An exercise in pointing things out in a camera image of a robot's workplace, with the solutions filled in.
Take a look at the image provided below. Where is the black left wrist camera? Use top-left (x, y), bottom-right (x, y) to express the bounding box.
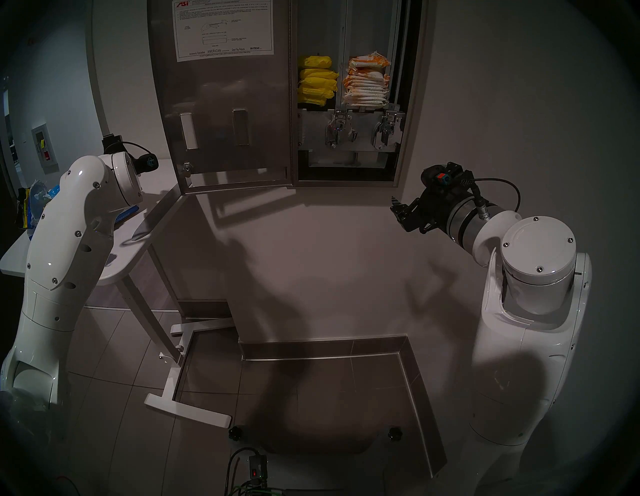
top-left (132, 152), bottom-right (160, 176)

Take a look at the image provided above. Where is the dark robot base platform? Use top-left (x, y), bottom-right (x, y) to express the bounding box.
top-left (247, 425), bottom-right (436, 496)

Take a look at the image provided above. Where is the stainless steel dispenser cabinet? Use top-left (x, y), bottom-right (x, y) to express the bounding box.
top-left (290, 0), bottom-right (427, 189)

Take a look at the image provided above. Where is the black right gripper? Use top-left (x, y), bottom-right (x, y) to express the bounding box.
top-left (390, 190), bottom-right (465, 237)

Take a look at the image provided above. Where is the stainless steel dispenser door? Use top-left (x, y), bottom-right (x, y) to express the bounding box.
top-left (147, 0), bottom-right (296, 196)

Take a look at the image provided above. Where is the white instruction sheet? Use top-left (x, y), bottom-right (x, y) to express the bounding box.
top-left (172, 0), bottom-right (275, 63)

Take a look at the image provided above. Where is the white table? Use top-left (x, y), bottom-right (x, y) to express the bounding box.
top-left (0, 159), bottom-right (234, 430)

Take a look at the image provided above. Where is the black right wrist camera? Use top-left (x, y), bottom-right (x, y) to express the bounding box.
top-left (421, 161), bottom-right (475, 194)

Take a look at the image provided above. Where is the chrome dispenser lever mechanism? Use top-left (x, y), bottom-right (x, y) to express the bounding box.
top-left (324, 111), bottom-right (357, 150)
top-left (372, 111), bottom-right (405, 151)

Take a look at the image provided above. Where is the black power box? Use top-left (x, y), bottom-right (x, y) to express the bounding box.
top-left (225, 446), bottom-right (268, 496)

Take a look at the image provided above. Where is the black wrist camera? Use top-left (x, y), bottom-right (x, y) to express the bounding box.
top-left (132, 152), bottom-right (160, 176)
top-left (421, 161), bottom-right (475, 194)

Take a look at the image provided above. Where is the blue pad package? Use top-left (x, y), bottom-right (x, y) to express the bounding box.
top-left (27, 180), bottom-right (142, 232)

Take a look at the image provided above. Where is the white pad orange flower print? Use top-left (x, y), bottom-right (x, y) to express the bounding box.
top-left (347, 51), bottom-right (393, 71)

